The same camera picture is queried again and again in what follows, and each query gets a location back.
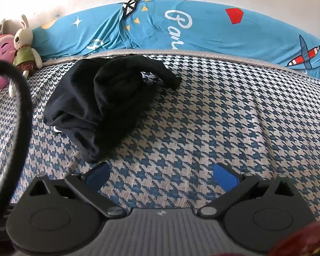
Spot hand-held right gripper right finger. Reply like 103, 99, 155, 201
197, 162, 300, 218

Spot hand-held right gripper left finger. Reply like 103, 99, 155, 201
24, 161, 127, 218

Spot black t-shirt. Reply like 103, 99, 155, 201
43, 54, 182, 164

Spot blue white houndstooth bed mat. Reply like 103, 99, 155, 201
0, 49, 320, 220

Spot dark red cloth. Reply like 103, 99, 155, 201
269, 220, 320, 256

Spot blue printed quilt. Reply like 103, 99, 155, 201
32, 0, 320, 82

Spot rabbit plush toy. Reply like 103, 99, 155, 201
8, 14, 43, 97

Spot pink plush toy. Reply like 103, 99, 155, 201
0, 34, 16, 98

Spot black braided cable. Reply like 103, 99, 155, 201
0, 60, 34, 235

